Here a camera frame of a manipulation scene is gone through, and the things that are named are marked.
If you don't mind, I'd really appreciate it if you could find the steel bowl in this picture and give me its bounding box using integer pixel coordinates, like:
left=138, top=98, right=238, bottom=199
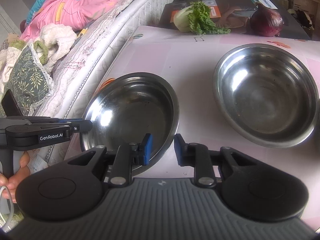
left=213, top=43, right=319, bottom=148
left=80, top=72, right=180, bottom=175

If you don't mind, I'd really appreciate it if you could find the person's left hand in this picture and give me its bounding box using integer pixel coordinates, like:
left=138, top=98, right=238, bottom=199
left=1, top=151, right=30, bottom=203

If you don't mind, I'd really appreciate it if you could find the green floral pillow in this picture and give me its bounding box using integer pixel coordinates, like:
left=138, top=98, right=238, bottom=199
left=1, top=44, right=54, bottom=116

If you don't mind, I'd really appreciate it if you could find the white fluffy towel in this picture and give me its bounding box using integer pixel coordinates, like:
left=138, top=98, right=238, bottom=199
left=1, top=23, right=76, bottom=86

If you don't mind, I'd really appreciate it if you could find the pink cartoon quilt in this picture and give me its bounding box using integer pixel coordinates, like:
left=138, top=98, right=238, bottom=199
left=20, top=0, right=117, bottom=41

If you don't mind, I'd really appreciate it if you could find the green leafy cabbage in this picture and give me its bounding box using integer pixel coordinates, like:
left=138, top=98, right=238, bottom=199
left=173, top=1, right=231, bottom=35

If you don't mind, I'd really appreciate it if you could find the white mattress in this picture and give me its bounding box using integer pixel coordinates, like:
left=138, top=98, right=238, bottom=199
left=30, top=0, right=183, bottom=165

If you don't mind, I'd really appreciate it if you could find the white cable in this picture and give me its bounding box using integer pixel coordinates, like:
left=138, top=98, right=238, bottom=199
left=0, top=185, right=15, bottom=231

